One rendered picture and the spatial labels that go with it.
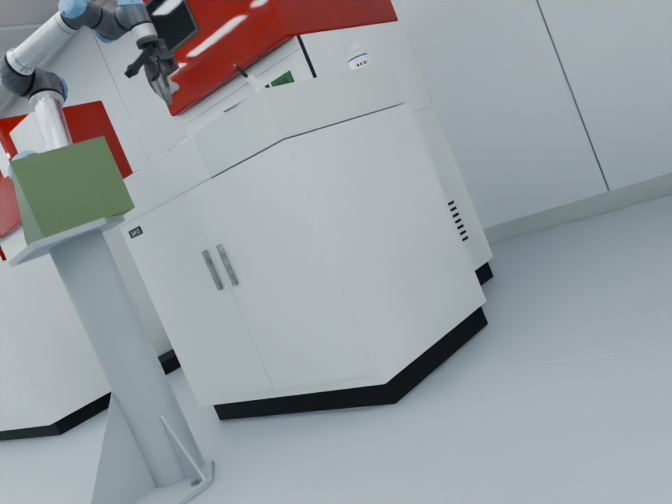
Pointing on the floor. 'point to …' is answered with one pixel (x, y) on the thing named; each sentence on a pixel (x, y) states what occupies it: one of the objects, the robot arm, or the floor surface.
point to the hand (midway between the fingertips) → (167, 101)
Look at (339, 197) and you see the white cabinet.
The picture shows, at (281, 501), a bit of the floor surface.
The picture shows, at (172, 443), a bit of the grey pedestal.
